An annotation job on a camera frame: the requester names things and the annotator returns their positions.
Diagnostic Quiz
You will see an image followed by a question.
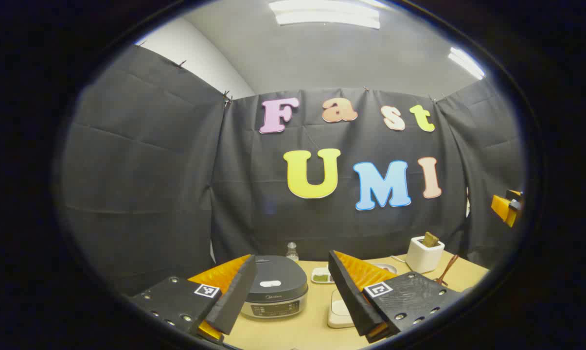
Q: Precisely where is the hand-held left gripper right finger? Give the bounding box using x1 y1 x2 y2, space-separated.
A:
328 250 463 343

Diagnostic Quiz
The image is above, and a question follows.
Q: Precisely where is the small ceiling light panel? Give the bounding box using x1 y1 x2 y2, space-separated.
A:
447 47 485 81

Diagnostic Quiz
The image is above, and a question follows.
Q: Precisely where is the brown wooden spoon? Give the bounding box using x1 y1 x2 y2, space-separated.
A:
436 254 460 286

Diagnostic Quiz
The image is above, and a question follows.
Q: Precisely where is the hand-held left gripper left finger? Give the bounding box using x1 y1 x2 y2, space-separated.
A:
127 254 258 343

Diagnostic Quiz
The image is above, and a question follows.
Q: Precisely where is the white toaster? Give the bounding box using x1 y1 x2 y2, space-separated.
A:
406 236 445 274

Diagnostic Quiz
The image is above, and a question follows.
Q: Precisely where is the long ceiling light panel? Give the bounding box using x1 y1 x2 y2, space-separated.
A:
268 0 381 30

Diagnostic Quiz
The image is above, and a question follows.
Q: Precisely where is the black backdrop cloth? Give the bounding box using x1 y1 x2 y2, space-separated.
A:
59 45 526 297

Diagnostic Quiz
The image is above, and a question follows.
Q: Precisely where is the dark grey rice cooker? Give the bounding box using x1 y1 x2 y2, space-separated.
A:
239 255 309 320

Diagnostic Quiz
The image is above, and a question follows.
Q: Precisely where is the white divided dish of beans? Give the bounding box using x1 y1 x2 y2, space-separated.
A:
311 266 335 284

